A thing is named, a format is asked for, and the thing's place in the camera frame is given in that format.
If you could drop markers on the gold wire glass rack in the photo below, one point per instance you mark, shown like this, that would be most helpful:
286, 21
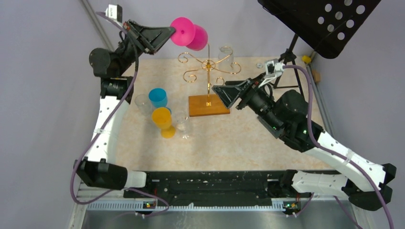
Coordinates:
207, 65

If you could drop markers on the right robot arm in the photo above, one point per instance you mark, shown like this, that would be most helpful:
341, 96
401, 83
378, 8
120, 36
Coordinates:
362, 182

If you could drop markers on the pink wine glass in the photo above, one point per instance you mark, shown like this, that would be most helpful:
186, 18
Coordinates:
188, 34

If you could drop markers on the yellow wine glass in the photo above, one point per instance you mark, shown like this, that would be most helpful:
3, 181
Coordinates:
161, 117

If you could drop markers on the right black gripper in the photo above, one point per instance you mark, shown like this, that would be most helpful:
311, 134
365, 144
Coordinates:
246, 90

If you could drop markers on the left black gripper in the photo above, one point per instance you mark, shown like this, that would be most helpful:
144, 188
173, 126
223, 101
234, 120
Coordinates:
149, 39

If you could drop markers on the yellow corner block right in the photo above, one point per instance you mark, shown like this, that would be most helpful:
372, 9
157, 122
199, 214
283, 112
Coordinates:
306, 59

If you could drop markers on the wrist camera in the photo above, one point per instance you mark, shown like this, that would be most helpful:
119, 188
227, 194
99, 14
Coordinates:
114, 12
274, 69

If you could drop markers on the clear wine glass front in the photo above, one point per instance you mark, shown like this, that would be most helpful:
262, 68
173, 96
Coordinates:
143, 104

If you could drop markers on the aluminium frame post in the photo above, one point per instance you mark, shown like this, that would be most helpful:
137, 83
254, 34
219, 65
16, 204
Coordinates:
97, 25

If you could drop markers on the clear wine glass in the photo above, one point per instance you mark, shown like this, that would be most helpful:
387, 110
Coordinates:
182, 124
143, 104
226, 57

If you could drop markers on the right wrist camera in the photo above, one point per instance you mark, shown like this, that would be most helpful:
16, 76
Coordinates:
274, 69

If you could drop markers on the black tripod stand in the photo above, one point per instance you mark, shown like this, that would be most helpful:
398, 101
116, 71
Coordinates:
289, 57

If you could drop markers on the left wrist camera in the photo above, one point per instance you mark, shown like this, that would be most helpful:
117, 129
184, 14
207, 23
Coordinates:
114, 12

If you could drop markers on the black music stand tray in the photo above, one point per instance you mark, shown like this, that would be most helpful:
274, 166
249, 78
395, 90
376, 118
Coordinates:
325, 25

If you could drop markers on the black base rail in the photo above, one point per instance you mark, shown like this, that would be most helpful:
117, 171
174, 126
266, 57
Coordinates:
218, 188

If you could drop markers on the blue wine glass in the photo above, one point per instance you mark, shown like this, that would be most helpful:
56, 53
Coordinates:
158, 98

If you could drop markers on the clear wine glass back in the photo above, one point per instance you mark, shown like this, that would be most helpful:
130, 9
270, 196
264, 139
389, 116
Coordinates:
226, 57

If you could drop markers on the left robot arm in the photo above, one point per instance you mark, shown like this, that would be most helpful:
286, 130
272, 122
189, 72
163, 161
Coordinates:
97, 167

